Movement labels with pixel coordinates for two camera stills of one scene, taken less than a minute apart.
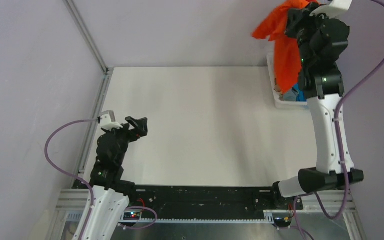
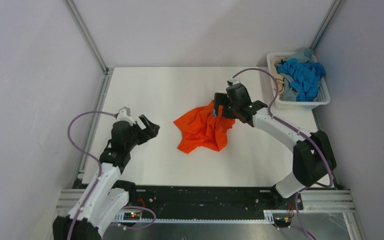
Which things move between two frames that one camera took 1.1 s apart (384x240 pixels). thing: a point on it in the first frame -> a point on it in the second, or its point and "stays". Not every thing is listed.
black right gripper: x=298 y=17 -> x=222 y=99
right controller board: x=281 y=222 stays
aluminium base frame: x=65 y=219 stays
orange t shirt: x=287 y=62 -> x=199 y=127
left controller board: x=131 y=216 stays
